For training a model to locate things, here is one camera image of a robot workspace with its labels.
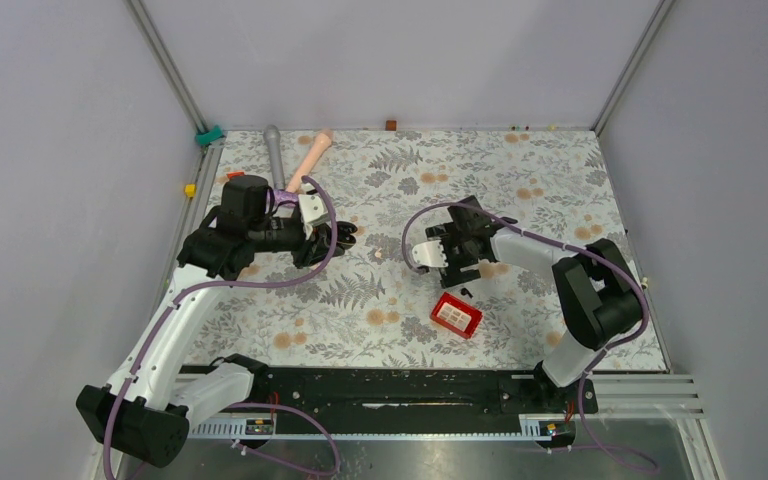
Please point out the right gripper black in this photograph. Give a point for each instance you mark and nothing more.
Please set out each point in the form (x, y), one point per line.
(452, 275)

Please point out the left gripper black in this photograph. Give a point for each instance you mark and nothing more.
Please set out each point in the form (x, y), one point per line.
(309, 253)

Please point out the black glossy earbud charging case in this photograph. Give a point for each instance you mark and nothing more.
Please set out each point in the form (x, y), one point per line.
(342, 237)

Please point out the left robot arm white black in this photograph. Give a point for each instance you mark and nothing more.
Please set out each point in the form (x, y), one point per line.
(138, 411)

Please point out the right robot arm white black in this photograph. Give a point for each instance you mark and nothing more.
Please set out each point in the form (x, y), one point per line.
(602, 303)

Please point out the red plastic tray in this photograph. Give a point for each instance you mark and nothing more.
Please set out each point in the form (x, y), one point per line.
(456, 315)

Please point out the purple glitter toy microphone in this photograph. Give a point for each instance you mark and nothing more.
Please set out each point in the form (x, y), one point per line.
(284, 198)

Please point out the floral patterned table mat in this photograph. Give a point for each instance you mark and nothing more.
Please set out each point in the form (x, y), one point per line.
(362, 311)

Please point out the beige toy microphone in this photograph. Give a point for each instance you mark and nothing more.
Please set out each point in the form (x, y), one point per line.
(320, 143)

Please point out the grey toy microphone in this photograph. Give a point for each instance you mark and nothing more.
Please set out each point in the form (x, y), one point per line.
(272, 138)

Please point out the teal plastic piece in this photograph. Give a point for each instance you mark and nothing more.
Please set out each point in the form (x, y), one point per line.
(208, 137)

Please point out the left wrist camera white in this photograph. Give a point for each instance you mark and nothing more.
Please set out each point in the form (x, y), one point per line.
(313, 212)

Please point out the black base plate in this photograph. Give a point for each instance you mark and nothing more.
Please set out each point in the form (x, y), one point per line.
(380, 401)

